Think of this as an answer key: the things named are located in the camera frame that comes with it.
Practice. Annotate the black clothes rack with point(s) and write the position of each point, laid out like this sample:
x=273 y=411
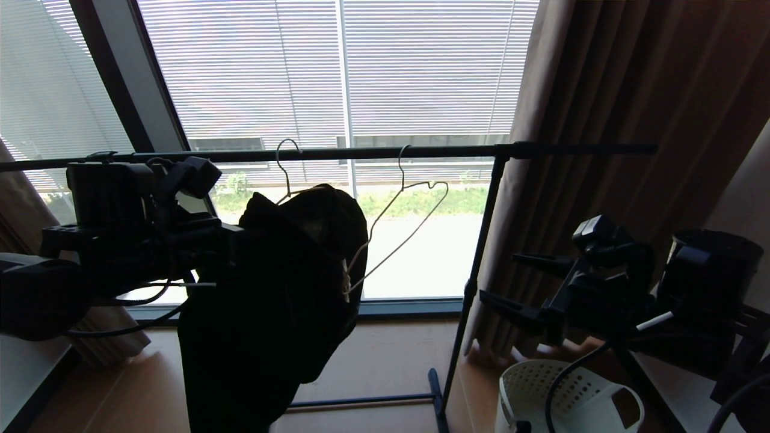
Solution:
x=421 y=152

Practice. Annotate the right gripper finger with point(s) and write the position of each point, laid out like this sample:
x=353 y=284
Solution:
x=523 y=314
x=547 y=266

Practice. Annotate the black garment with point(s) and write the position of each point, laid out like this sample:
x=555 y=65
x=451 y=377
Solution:
x=271 y=313

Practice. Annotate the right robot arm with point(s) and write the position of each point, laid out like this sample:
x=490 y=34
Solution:
x=710 y=276

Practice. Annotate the window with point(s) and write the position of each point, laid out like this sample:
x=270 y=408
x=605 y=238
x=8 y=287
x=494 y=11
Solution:
x=132 y=90

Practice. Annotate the brown curtain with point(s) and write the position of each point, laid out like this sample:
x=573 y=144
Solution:
x=601 y=78
x=18 y=210

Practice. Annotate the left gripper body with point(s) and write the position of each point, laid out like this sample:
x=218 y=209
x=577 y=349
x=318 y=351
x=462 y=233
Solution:
x=204 y=246

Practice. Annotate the white laundry basket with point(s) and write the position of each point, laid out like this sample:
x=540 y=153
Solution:
x=529 y=385

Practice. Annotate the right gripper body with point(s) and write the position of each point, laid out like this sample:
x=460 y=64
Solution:
x=601 y=307

